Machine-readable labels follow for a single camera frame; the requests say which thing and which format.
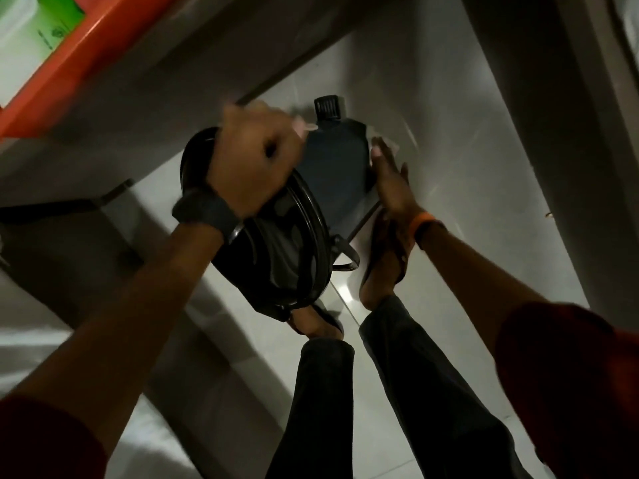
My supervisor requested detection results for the red left sleeve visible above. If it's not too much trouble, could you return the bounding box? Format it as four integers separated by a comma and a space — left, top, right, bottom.
0, 394, 108, 479

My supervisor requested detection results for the person's left foot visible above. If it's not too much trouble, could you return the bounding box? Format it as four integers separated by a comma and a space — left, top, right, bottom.
287, 304, 345, 342

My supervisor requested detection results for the person's right forearm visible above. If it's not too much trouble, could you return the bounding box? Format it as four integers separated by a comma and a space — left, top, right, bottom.
417, 222, 550, 355

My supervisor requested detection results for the black wristwatch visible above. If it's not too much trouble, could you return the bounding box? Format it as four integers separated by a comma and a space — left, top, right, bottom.
172, 187, 245, 245

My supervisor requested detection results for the person's trouser leg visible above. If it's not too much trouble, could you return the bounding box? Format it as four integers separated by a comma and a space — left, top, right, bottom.
358, 294, 532, 479
265, 338, 356, 479

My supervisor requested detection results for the person's left hand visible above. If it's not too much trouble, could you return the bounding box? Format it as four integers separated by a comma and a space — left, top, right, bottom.
207, 100, 308, 218

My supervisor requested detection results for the person's foot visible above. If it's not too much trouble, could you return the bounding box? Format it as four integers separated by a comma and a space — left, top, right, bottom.
287, 304, 345, 342
359, 209, 416, 312

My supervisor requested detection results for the person's left trouser leg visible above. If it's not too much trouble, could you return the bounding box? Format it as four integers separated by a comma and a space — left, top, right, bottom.
265, 338, 356, 479

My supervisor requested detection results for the person's right trouser leg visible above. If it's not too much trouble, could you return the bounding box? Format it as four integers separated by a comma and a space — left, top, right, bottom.
358, 294, 532, 479

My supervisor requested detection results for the green box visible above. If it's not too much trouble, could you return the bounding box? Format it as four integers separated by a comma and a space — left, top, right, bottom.
35, 0, 87, 31

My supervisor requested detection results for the dark grey canister black cap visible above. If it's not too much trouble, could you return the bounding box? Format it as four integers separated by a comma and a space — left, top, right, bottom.
295, 94, 385, 237

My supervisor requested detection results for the person's right hand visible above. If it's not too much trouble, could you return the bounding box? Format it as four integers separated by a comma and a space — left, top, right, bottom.
370, 137, 426, 230

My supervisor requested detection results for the red right sleeve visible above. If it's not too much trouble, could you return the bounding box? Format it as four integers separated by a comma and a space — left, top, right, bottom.
494, 301, 639, 479

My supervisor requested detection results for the person's right foot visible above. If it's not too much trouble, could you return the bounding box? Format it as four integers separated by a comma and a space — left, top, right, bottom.
359, 209, 416, 312

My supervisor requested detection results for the black hose bundle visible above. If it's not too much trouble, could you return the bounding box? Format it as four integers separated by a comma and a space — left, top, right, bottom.
180, 127, 361, 322

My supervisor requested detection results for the orange shelf edge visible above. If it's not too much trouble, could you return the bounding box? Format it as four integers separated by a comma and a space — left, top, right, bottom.
0, 0, 181, 140

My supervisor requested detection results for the red sleeve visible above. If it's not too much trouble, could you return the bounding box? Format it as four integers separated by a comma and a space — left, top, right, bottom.
0, 394, 108, 479
494, 301, 639, 479

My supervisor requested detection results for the person's left forearm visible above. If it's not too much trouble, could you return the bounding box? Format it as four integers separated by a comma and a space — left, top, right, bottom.
10, 217, 225, 459

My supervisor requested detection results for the black sandal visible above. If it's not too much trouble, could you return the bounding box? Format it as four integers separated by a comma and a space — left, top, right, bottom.
292, 303, 345, 337
360, 209, 416, 295

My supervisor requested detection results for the white packet green print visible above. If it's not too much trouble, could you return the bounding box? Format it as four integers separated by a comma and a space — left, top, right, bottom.
0, 0, 77, 106

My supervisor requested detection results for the orange wristband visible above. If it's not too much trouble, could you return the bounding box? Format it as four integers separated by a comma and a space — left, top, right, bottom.
408, 212, 447, 250

